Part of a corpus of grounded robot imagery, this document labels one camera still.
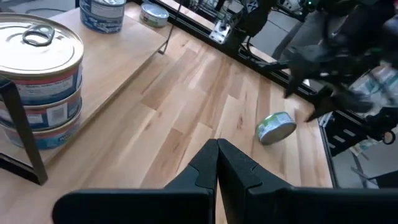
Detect white metal bracket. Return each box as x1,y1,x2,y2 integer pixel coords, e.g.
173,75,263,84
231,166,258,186
208,19,233,45

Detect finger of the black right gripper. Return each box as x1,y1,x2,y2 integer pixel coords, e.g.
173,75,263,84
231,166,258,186
306,88,340,123
283,65,308,99

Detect gold-lid blue red can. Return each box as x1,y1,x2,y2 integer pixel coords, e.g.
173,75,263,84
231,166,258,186
0,12,85,106
2,108,82,151
0,85,83,131

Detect silver-lid blue label can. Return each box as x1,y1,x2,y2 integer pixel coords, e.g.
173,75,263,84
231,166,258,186
80,0,127,18
80,14,125,34

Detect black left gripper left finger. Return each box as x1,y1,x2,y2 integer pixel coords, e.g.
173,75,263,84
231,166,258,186
52,139,218,224

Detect wooden shelf black metal legs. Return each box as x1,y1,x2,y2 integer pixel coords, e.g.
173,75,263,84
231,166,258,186
0,0,184,187

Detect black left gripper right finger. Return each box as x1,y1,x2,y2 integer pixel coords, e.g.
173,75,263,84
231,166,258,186
218,139,398,224

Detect silver-lid green label can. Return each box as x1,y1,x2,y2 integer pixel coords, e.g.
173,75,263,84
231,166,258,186
256,111,298,146
139,2,170,28

